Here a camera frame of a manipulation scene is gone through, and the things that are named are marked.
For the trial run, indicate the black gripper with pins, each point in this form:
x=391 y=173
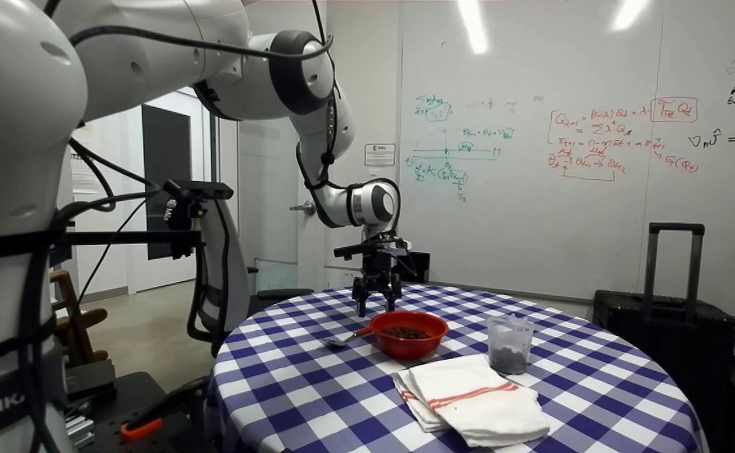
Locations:
x=378 y=269

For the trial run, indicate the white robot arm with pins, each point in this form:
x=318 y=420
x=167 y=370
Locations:
x=67 y=63

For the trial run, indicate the red bowl of coffee beans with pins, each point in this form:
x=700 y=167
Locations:
x=408 y=335

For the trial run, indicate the black box behind table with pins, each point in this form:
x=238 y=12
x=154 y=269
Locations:
x=416 y=269

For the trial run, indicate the blue white checkered tablecloth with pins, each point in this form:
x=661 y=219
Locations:
x=284 y=392

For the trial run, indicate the clear plastic measuring cup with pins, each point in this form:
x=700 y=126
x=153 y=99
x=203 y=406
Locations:
x=510 y=344

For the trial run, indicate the white towel with orange stripes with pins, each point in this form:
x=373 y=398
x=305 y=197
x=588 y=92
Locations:
x=472 y=398

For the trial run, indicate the whiteboard with writing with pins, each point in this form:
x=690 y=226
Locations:
x=573 y=154

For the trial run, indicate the orange black clamp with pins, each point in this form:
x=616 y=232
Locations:
x=134 y=433

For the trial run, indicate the black rolling suitcase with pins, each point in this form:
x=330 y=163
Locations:
x=690 y=338

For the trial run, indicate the black camera stand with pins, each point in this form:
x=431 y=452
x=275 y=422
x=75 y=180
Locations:
x=198 y=223

